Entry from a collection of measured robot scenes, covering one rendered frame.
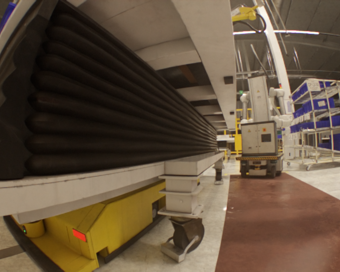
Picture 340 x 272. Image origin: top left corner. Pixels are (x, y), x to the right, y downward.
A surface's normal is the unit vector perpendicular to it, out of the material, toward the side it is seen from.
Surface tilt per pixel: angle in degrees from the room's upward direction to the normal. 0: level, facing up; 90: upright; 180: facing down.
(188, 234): 90
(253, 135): 90
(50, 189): 90
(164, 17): 180
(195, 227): 90
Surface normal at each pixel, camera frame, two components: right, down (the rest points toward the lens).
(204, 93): -0.37, -0.07
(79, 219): -0.22, -0.87
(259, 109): -0.68, -0.05
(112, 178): 0.93, -0.04
